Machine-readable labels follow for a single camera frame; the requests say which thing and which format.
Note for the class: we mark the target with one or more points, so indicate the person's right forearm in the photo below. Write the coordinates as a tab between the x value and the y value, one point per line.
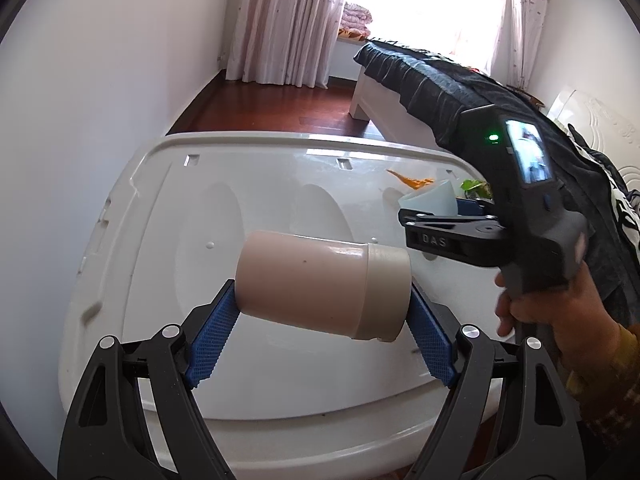
610	385

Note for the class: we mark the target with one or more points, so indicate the pink dotted curtain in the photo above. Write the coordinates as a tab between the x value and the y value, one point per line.
280	20
525	25

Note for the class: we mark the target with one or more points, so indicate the white plastic bin lid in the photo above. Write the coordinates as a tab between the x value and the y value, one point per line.
165	260

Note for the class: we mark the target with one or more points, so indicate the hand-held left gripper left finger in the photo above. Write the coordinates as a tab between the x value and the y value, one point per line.
212	345

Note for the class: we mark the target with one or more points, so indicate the person's right hand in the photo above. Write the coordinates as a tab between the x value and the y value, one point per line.
575	315

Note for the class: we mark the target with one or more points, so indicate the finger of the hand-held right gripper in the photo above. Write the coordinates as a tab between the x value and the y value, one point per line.
450	240
472	205

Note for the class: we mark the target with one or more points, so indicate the yellow orange cloth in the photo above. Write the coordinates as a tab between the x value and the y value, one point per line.
352	35

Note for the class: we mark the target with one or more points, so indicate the green snack packet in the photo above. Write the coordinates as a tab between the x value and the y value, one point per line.
475	187

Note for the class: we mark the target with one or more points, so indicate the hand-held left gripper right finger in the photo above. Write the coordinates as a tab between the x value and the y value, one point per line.
430	345

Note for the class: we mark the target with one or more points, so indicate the beige cylindrical cup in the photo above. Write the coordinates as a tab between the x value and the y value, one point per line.
310	280

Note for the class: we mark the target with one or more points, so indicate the orange toy piece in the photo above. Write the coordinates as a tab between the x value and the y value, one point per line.
417	181

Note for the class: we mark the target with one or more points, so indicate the white plastic cup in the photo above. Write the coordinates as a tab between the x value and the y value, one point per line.
435	197

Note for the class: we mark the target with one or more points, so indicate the pink folded quilt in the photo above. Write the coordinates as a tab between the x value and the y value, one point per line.
356	17

